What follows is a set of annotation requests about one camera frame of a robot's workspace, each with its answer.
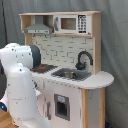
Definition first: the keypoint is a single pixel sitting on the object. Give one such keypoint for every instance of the small metal pot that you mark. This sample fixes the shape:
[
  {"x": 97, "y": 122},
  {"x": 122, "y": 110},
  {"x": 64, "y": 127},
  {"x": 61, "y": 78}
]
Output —
[{"x": 70, "y": 75}]

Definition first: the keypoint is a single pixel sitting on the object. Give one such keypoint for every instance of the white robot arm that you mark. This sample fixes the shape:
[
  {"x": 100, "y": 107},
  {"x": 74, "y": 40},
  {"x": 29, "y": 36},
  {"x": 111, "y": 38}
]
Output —
[{"x": 17, "y": 62}]

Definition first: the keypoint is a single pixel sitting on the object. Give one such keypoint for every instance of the wooden toy kitchen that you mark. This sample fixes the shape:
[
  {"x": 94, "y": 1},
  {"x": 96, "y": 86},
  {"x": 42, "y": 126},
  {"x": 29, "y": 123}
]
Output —
[{"x": 61, "y": 50}]

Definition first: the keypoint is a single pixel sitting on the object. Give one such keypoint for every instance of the black toy faucet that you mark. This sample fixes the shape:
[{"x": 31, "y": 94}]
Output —
[{"x": 81, "y": 64}]

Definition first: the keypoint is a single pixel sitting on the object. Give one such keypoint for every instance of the grey toy sink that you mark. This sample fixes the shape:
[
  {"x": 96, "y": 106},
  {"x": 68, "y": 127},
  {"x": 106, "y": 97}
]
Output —
[{"x": 81, "y": 74}]

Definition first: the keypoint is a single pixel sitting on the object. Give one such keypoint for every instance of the black toy stovetop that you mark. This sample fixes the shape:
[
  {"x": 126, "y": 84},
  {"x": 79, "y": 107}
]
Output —
[{"x": 43, "y": 68}]

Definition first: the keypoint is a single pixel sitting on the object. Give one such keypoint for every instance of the white cabinet door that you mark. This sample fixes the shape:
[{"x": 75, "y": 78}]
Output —
[{"x": 63, "y": 105}]

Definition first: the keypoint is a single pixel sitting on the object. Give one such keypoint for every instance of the white toy microwave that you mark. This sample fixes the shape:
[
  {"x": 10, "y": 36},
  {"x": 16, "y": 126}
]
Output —
[{"x": 73, "y": 24}]

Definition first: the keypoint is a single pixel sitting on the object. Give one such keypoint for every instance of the grey range hood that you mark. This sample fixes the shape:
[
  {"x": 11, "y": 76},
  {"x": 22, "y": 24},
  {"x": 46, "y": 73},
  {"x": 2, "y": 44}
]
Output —
[{"x": 39, "y": 27}]

